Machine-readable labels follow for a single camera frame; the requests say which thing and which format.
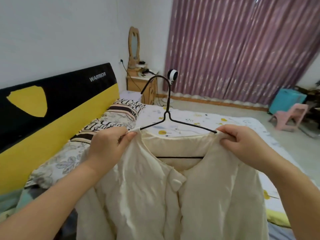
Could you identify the person's left hand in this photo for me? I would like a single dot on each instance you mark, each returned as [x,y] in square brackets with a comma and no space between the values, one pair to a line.
[107,149]

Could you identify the person's right hand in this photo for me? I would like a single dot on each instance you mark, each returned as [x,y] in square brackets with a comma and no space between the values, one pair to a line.
[250,149]

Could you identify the cream padded jacket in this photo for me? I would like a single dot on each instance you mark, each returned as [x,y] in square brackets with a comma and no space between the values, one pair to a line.
[212,202]

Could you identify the person's left forearm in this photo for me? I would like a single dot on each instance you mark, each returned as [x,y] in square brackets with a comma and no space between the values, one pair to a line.
[37,209]

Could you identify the person's right forearm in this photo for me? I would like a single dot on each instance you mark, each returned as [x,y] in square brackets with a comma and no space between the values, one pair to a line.
[295,197]

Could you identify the black white printed pillow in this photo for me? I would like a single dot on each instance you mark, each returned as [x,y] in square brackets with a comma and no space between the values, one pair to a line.
[125,109]
[65,159]

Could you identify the pink plastic chair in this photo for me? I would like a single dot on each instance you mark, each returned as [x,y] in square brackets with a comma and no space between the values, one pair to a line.
[292,114]

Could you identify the white leaf print quilt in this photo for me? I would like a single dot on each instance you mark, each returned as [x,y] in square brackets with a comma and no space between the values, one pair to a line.
[200,119]

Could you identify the white nightstand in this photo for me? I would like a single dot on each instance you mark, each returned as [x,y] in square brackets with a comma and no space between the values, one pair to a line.
[130,94]

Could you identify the yellow black bed headboard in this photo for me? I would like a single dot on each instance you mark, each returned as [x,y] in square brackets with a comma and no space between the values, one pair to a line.
[62,102]

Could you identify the wooden cabinet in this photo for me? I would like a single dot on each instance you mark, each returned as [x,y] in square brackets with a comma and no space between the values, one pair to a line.
[137,83]

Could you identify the grey bed sheet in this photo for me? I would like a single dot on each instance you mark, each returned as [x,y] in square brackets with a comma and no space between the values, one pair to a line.
[280,232]

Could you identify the black hair dryer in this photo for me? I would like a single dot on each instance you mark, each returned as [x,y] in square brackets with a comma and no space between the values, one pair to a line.
[147,71]

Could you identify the white standing fan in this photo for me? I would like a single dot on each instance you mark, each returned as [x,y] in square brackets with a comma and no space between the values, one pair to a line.
[173,74]

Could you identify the purple curtain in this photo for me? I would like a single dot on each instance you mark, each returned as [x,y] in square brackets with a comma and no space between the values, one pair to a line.
[237,47]

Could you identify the wooden framed mirror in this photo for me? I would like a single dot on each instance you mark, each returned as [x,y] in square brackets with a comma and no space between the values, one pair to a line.
[134,44]

